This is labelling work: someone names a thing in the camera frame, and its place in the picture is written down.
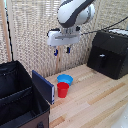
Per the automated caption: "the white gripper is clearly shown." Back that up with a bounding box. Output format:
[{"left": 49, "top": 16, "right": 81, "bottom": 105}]
[{"left": 46, "top": 28, "right": 82, "bottom": 57}]

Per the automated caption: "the blue bowl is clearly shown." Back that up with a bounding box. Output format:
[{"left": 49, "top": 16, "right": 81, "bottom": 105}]
[{"left": 56, "top": 73, "right": 74, "bottom": 87}]

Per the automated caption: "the red plastic cup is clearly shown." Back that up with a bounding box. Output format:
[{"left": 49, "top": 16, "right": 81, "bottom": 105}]
[{"left": 56, "top": 82, "right": 70, "bottom": 99}]

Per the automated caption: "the dark blue box lid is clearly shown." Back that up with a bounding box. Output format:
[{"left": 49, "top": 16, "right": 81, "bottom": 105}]
[{"left": 31, "top": 69, "right": 55, "bottom": 106}]

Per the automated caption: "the black chest box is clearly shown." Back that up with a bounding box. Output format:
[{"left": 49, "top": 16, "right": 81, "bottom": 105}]
[{"left": 86, "top": 28, "right": 128, "bottom": 81}]

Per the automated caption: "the black fabric storage box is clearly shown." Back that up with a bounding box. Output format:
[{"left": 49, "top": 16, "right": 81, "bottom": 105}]
[{"left": 0, "top": 60, "right": 51, "bottom": 128}]

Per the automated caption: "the woven wicker screen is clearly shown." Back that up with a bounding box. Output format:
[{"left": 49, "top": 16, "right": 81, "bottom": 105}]
[{"left": 0, "top": 0, "right": 128, "bottom": 78}]

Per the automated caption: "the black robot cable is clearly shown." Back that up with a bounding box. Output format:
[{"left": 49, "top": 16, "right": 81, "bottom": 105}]
[{"left": 79, "top": 15, "right": 128, "bottom": 36}]

